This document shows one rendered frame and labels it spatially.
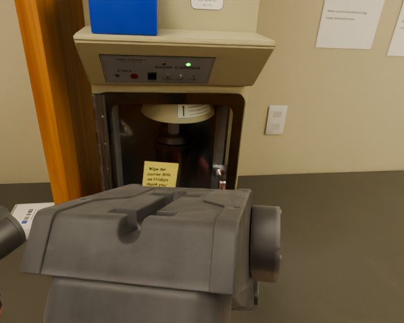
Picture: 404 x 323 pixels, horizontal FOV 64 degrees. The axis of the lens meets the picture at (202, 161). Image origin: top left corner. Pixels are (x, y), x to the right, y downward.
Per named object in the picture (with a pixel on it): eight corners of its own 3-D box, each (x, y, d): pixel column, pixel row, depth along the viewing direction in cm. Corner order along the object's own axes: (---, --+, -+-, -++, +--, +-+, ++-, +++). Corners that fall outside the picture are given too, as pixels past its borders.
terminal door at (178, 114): (111, 245, 82) (95, 91, 63) (227, 238, 87) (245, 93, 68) (111, 248, 82) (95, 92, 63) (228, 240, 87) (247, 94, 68)
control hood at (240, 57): (89, 81, 63) (83, 25, 58) (250, 82, 68) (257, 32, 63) (79, 99, 53) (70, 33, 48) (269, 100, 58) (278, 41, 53)
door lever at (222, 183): (220, 201, 80) (210, 202, 80) (224, 168, 76) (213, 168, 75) (225, 215, 75) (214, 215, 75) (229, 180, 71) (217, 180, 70)
